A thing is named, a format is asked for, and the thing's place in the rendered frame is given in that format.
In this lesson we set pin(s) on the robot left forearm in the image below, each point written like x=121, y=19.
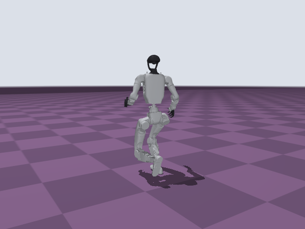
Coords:
x=131, y=101

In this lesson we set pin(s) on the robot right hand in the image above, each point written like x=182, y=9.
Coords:
x=172, y=113

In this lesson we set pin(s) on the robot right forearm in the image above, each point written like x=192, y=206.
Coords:
x=173, y=105

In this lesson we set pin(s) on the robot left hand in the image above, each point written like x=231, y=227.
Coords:
x=126, y=102

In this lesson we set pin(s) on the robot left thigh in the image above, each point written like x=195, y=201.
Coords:
x=140, y=132

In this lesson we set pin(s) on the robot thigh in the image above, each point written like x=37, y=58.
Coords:
x=140, y=132
x=157, y=128

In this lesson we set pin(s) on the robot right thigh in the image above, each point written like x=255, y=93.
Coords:
x=157, y=128

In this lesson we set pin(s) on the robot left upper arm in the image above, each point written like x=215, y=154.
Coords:
x=137, y=84

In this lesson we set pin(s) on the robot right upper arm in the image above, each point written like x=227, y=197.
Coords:
x=171, y=87

